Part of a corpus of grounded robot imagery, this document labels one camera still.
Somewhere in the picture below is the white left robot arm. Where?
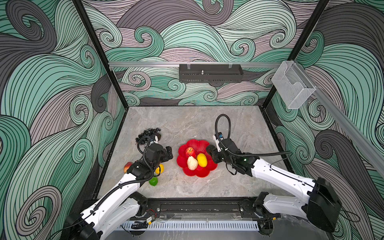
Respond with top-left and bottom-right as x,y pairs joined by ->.
63,143 -> 174,240

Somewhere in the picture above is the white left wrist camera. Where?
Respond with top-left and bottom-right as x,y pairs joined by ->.
150,135 -> 159,145

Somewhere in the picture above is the aluminium rail wall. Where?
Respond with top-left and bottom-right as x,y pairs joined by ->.
108,61 -> 281,68
297,64 -> 384,172

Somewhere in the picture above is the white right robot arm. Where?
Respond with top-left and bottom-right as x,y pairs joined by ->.
206,139 -> 342,233

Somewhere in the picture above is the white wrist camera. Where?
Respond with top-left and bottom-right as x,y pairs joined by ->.
213,132 -> 224,152
150,135 -> 159,145

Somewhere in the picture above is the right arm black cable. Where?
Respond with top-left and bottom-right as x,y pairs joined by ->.
214,113 -> 292,158

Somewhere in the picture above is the aluminium rail right wall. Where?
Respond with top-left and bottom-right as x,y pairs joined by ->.
297,64 -> 384,172

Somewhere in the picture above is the clear plastic wall bin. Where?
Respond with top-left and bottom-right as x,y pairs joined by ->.
272,61 -> 316,110

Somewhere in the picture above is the aluminium rail back wall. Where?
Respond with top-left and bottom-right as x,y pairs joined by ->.
108,61 -> 281,68

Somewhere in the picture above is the black frame post left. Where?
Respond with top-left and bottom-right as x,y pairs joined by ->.
73,0 -> 129,112

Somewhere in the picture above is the black frame post right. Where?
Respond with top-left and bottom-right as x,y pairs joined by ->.
261,0 -> 329,112

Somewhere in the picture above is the red flower-shaped fruit bowl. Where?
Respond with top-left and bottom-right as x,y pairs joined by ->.
177,139 -> 218,178

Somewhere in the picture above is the red peach with leaf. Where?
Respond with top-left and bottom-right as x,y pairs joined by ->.
124,162 -> 133,174

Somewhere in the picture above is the black grape bunch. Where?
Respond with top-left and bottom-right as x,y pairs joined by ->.
136,128 -> 161,143

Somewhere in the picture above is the red apple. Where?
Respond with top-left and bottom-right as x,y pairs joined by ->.
186,147 -> 196,158

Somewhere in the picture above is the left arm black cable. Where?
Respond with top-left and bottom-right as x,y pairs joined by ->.
91,136 -> 164,212

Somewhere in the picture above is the beige garlic bulb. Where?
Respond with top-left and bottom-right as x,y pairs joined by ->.
187,156 -> 199,171

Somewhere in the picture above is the large yellow lemon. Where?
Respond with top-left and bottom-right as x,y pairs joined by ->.
197,153 -> 208,168

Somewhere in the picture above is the green lime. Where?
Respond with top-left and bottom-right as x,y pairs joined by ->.
149,177 -> 159,186

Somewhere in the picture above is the black frame post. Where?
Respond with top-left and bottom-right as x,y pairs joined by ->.
73,0 -> 129,112
261,0 -> 329,112

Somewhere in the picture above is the black perforated wall tray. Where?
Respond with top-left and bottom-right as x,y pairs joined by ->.
179,65 -> 244,85

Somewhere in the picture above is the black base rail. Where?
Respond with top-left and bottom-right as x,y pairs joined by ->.
89,197 -> 319,220

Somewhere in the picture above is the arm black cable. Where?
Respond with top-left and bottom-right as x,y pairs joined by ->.
214,113 -> 292,158
91,136 -> 164,212

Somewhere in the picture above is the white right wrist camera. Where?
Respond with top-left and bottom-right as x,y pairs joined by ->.
213,132 -> 224,152

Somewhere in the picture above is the small yellow lemon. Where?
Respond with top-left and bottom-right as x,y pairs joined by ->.
155,164 -> 164,175

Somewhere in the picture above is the white slotted cable duct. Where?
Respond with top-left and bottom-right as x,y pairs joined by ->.
117,220 -> 259,232

